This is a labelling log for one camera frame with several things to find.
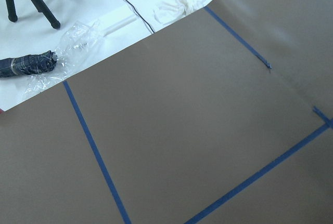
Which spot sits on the white plastic tube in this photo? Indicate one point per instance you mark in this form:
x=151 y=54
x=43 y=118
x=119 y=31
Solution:
x=116 y=19

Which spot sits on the crumpled white tissue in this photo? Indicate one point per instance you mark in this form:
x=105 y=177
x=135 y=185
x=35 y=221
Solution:
x=169 y=11

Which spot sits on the crumpled clear plastic wrap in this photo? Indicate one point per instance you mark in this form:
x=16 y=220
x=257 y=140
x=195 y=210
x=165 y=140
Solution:
x=72 y=52

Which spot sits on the folded dark blue umbrella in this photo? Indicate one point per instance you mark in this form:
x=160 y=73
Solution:
x=28 y=64

